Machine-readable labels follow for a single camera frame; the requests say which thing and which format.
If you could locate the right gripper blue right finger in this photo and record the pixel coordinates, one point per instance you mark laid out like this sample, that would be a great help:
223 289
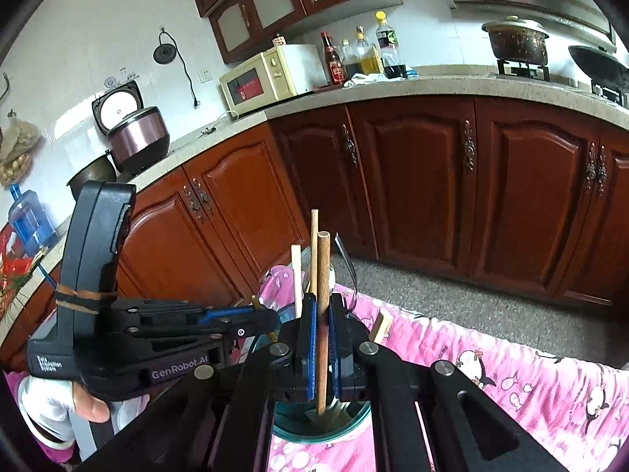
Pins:
346 332

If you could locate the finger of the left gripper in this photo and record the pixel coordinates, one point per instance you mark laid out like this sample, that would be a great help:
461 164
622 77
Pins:
223 313
256 323

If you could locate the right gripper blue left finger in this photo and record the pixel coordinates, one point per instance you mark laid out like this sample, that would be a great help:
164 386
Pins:
304 362

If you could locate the pink sleeve forearm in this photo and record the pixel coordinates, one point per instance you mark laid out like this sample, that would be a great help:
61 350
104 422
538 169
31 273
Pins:
55 451

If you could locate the lower wooden kitchen cabinets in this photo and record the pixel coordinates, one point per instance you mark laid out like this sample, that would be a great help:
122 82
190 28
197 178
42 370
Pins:
511 195

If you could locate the left hand white glove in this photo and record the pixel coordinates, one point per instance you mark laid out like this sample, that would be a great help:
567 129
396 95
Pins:
64 411

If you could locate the white spoon in cup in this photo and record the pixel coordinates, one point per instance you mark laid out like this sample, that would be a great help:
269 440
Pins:
296 266

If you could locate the white utensil holder cup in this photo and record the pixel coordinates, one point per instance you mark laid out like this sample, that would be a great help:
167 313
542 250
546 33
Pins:
299 423

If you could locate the blue water jug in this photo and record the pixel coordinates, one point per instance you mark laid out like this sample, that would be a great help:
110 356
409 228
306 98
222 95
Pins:
30 221

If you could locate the dark metal bowl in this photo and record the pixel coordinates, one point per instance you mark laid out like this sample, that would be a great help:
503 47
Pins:
101 169

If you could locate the maroon rice cooker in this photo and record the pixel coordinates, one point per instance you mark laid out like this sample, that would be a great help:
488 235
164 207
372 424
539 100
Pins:
136 135

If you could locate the pink penguin blanket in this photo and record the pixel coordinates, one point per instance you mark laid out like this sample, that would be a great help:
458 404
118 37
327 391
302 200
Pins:
431 411

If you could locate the cream microwave oven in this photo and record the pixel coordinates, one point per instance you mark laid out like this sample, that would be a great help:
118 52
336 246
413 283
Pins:
278 74

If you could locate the red sauce bottle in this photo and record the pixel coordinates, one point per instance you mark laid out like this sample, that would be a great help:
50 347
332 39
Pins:
333 63

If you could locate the yellow cap oil bottle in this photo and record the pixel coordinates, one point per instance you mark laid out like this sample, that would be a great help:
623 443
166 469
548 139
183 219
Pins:
368 55

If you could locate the dark soy sauce bottle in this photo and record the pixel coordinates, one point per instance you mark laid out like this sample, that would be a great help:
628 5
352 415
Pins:
389 49

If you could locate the stew pot with lid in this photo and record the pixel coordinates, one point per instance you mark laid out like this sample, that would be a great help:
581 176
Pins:
515 39

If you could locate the gas stove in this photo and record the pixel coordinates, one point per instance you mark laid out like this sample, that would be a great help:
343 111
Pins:
542 73

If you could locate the black wok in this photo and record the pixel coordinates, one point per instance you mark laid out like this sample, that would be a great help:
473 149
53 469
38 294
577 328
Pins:
601 67

